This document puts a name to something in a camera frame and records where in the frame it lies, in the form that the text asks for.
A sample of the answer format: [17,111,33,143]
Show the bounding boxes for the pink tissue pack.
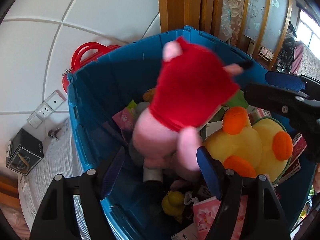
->
[192,195,248,240]

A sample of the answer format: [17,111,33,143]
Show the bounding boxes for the wooden arch frame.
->
[157,0,225,45]

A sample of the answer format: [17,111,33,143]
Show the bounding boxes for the blue plastic crate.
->
[67,25,318,240]

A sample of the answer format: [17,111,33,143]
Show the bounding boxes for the black gift box gold handle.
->
[6,128,45,176]

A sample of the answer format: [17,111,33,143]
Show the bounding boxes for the white wall switch panel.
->
[27,112,43,130]

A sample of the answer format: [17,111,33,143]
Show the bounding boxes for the person's right hand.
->
[313,164,320,193]

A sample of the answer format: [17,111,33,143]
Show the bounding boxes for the white lint roller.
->
[142,166,163,183]

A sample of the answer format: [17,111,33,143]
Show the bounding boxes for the yellow duck plush green hat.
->
[202,90,293,184]

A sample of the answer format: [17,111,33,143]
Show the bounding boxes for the frosted glass sliding door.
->
[244,0,300,68]

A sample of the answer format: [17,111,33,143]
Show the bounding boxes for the brown plush toy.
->
[142,88,157,102]

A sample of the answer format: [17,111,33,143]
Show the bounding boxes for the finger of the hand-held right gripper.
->
[243,82,310,123]
[265,71,320,98]

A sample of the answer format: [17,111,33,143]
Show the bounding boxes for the floral patterned curtain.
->
[221,0,247,47]

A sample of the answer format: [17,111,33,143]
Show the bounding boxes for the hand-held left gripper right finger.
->
[196,146,292,240]

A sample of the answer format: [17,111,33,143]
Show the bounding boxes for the pink green packet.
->
[112,100,140,130]

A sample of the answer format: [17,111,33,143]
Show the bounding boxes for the metal clip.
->
[47,127,62,140]

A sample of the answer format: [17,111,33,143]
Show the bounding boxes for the white single-hole wall panel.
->
[45,90,67,110]

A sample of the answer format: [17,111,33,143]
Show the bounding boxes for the pink pig plush red dress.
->
[132,37,244,180]

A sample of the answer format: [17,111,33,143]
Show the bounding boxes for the red toy suitcase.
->
[62,42,122,93]

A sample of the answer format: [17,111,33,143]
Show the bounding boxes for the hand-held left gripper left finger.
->
[29,146,125,240]

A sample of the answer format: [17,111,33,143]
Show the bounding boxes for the dark hanging clothes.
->
[277,21,304,73]

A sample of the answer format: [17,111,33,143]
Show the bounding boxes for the bright window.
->
[299,7,320,55]

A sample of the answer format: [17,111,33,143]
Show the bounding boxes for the small yellow duck toy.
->
[161,191,186,223]

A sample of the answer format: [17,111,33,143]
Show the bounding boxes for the white wall socket panel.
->
[34,101,54,120]

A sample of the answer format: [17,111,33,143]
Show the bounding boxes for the white carton dark logo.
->
[171,224,200,240]

